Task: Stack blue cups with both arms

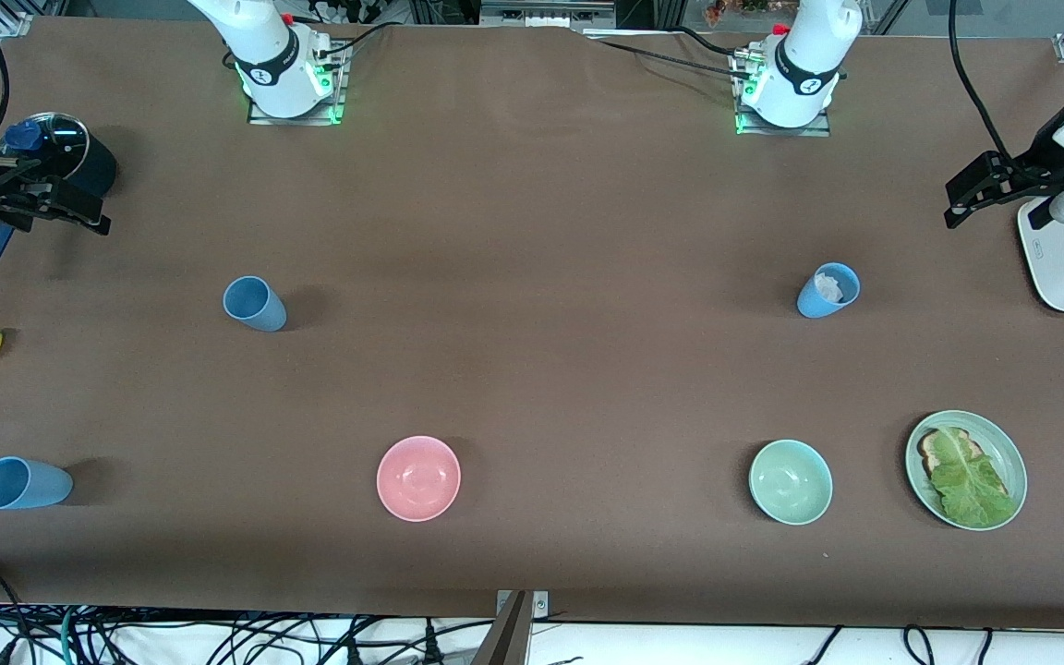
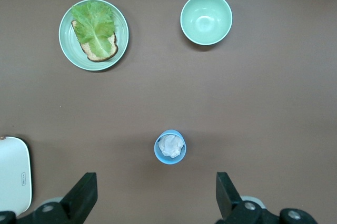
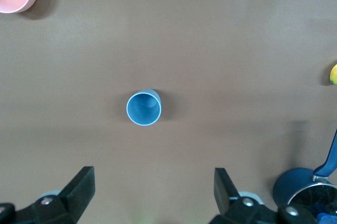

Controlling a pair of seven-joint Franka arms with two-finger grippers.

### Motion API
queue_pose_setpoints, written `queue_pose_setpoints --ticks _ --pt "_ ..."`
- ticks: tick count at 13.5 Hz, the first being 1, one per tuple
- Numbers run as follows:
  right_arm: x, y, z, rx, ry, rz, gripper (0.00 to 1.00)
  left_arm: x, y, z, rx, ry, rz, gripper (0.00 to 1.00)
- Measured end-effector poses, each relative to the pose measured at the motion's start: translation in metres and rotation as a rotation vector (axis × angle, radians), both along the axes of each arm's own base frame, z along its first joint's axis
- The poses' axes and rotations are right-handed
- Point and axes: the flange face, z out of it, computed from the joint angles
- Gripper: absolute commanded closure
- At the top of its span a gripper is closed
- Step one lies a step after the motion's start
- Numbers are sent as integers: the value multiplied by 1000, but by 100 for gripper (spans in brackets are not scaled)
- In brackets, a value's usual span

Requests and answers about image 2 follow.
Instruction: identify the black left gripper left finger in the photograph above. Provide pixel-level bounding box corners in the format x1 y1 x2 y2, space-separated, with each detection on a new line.
0 172 98 224

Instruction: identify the mint green plate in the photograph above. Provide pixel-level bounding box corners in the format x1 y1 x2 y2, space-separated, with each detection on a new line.
58 0 130 72

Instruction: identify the mint green bowl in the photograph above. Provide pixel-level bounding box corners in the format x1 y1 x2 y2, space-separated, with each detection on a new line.
180 0 233 46

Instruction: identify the blue cup holding paper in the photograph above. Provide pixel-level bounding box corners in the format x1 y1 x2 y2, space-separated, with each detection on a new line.
153 129 187 166

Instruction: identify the toast bread slice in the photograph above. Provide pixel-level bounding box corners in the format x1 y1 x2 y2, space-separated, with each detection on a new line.
70 19 119 63

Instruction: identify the white toaster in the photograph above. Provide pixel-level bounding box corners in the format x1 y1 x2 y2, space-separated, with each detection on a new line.
0 136 33 216

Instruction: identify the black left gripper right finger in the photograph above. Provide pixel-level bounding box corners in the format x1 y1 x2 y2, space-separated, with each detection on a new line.
215 171 318 224

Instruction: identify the green lettuce leaf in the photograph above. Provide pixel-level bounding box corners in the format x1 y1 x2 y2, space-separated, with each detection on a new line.
70 1 118 58

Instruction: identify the white paper ball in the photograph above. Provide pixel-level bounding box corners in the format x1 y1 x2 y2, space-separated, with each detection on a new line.
157 134 185 159

